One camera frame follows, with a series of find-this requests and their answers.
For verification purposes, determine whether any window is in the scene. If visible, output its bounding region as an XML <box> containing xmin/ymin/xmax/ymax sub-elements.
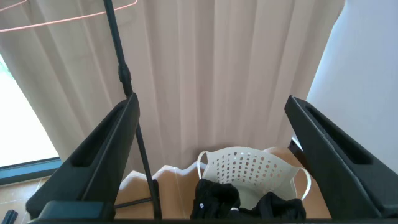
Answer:
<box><xmin>0</xmin><ymin>54</ymin><xmax>63</xmax><ymax>187</ymax></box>

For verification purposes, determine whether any beige curtain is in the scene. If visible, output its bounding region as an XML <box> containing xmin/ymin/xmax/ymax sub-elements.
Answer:
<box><xmin>0</xmin><ymin>0</ymin><xmax>346</xmax><ymax>185</ymax></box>

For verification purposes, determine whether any black clothes rack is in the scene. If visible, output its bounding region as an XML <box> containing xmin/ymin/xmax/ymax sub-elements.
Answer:
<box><xmin>1</xmin><ymin>0</ymin><xmax>163</xmax><ymax>224</ymax></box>

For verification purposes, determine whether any white laundry basket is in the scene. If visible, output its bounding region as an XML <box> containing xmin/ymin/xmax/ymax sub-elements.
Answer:
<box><xmin>197</xmin><ymin>146</ymin><xmax>312</xmax><ymax>216</ymax></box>

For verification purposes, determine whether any heap of clothes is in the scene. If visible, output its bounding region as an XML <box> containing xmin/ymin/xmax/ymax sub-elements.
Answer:
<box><xmin>190</xmin><ymin>178</ymin><xmax>307</xmax><ymax>220</ymax></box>

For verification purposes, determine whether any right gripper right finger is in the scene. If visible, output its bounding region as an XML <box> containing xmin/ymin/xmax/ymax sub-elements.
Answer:
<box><xmin>284</xmin><ymin>95</ymin><xmax>398</xmax><ymax>220</ymax></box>

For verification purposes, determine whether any pink clothes hanger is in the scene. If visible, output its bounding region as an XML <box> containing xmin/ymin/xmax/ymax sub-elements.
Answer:
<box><xmin>0</xmin><ymin>0</ymin><xmax>28</xmax><ymax>12</ymax></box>
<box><xmin>0</xmin><ymin>0</ymin><xmax>139</xmax><ymax>34</ymax></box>

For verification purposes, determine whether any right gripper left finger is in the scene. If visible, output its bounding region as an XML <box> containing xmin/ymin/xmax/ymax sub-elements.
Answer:
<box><xmin>25</xmin><ymin>92</ymin><xmax>141</xmax><ymax>220</ymax></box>

